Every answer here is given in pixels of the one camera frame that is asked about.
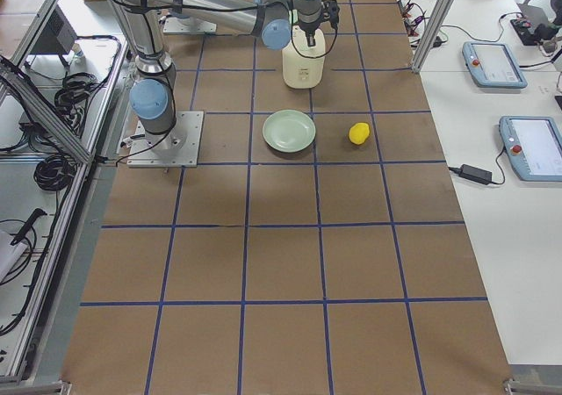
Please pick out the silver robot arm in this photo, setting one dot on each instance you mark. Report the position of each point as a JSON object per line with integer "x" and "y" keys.
{"x": 271, "y": 21}

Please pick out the teach pendant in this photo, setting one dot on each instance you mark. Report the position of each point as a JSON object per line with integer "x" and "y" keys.
{"x": 493, "y": 65}
{"x": 533, "y": 146}

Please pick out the aluminium frame post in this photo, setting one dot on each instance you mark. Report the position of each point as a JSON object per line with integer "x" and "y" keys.
{"x": 428, "y": 38}

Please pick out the far teach pendant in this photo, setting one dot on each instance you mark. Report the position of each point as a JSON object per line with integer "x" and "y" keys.
{"x": 493, "y": 65}

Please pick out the near teach pendant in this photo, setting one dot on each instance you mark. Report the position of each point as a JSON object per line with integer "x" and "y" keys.
{"x": 533, "y": 146}

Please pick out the green plate near yellow pepper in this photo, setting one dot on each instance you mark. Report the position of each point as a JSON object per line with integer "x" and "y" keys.
{"x": 289, "y": 131}

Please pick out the black power adapter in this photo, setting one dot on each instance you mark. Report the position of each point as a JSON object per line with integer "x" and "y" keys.
{"x": 475, "y": 174}

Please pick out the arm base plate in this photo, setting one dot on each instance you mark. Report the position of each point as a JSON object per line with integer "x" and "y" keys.
{"x": 179, "y": 149}

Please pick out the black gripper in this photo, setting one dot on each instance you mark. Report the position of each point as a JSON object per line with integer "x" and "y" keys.
{"x": 309, "y": 30}

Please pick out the white rice cooker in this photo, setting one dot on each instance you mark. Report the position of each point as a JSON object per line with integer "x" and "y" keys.
{"x": 302, "y": 65}

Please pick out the yellow bell pepper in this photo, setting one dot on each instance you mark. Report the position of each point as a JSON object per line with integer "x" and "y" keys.
{"x": 359, "y": 133}

